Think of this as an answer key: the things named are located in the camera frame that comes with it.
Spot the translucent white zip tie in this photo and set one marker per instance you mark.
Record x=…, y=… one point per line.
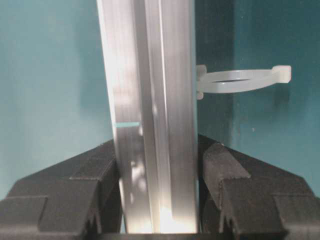
x=236, y=81

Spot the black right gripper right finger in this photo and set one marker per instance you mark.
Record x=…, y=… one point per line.
x=244, y=198

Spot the large aluminium extrusion rail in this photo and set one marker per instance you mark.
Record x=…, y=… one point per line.
x=149, y=57

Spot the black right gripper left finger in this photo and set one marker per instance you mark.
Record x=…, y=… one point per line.
x=76, y=199

